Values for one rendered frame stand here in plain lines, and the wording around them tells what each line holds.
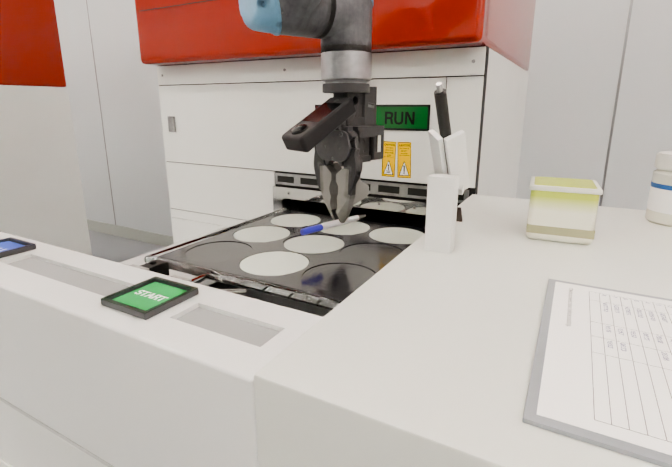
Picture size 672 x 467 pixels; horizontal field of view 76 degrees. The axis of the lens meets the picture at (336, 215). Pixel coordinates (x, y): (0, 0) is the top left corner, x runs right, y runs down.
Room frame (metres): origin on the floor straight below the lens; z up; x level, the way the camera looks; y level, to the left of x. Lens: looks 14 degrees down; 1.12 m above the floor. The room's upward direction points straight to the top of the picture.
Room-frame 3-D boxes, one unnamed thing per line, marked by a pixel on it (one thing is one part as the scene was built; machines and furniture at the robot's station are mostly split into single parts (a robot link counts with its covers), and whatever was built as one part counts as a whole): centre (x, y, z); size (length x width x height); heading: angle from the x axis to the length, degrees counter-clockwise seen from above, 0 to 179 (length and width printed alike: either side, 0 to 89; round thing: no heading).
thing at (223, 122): (0.98, 0.10, 1.02); 0.81 x 0.03 x 0.40; 61
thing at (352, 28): (0.68, -0.01, 1.25); 0.09 x 0.08 x 0.11; 126
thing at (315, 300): (0.53, 0.12, 0.90); 0.38 x 0.01 x 0.01; 61
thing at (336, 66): (0.68, -0.01, 1.17); 0.08 x 0.08 x 0.05
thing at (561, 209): (0.52, -0.28, 1.00); 0.07 x 0.07 x 0.07; 65
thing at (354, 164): (0.65, -0.02, 1.03); 0.05 x 0.02 x 0.09; 45
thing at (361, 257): (0.69, 0.04, 0.90); 0.34 x 0.34 x 0.01; 61
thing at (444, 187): (0.48, -0.12, 1.03); 0.06 x 0.04 x 0.13; 151
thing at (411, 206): (0.88, -0.05, 0.89); 0.44 x 0.02 x 0.10; 61
